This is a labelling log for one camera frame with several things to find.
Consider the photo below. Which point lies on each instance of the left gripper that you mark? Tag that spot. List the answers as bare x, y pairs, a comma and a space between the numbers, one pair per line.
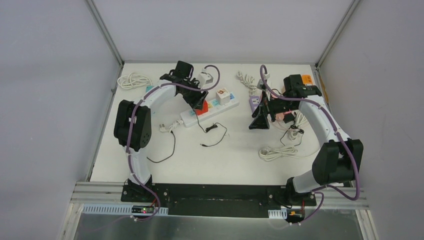
192, 95

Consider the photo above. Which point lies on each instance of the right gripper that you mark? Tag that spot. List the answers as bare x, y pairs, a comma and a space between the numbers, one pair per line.
261, 121

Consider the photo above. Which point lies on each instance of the white long power strip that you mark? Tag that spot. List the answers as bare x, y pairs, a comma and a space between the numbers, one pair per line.
190, 118

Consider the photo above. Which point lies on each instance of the purple power strip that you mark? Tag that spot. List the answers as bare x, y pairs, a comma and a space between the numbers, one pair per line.
254, 102

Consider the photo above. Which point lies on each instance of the pink cube socket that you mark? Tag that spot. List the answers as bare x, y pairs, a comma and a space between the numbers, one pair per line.
286, 117

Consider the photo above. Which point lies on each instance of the white cube socket with picture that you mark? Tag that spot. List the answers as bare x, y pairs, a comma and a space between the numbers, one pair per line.
223, 96

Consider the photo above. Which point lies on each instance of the teal power strip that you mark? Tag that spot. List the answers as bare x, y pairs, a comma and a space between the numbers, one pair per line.
148, 88

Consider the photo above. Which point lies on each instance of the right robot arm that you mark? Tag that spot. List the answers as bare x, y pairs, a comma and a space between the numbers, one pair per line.
338, 160

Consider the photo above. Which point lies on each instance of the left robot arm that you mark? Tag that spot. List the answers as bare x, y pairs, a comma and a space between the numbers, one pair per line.
133, 124

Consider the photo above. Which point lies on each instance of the red cube socket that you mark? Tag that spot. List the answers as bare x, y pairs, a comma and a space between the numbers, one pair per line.
204, 109

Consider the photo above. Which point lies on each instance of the orange power strip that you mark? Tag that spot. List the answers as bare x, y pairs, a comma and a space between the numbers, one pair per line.
307, 80

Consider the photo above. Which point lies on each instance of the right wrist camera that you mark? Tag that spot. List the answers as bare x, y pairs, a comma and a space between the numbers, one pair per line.
262, 81

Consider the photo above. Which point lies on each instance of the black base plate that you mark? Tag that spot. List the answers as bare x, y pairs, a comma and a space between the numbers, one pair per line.
212, 200

